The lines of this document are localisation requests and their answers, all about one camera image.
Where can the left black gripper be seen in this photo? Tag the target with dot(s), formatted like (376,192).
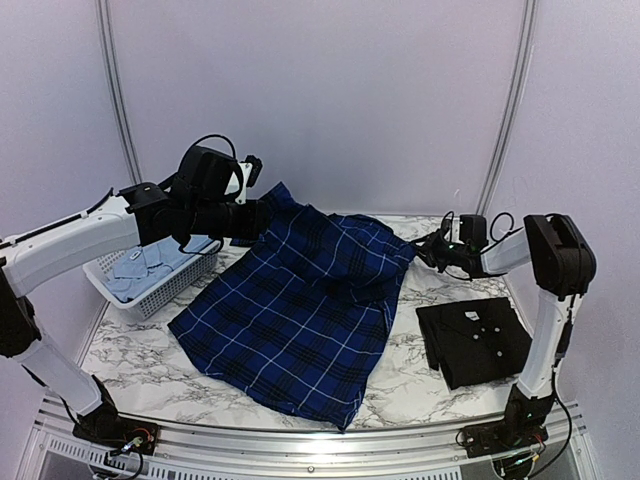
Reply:
(251,226)

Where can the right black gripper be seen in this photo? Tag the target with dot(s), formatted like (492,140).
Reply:
(428,249)

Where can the blue plaid long sleeve shirt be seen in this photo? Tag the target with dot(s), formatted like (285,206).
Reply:
(301,320)

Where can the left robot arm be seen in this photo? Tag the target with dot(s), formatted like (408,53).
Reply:
(207,196)

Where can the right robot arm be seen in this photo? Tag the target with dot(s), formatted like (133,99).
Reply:
(563,265)

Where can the folded black shirt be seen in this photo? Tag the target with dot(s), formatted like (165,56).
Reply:
(474,342)

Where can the light blue shirt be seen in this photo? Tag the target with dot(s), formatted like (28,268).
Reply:
(141,268)

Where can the white plastic laundry basket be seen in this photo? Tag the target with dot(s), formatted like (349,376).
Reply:
(159,295)

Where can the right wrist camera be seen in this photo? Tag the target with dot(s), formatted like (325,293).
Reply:
(452,225)

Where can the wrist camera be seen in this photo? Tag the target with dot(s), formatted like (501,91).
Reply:
(452,225)
(244,176)

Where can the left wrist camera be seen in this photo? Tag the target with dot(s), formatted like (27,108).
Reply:
(244,176)

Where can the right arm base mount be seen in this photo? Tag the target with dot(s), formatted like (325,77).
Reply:
(489,438)

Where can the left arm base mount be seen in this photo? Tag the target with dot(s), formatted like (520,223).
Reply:
(141,436)

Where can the aluminium front table rail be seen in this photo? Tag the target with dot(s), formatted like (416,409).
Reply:
(191,451)

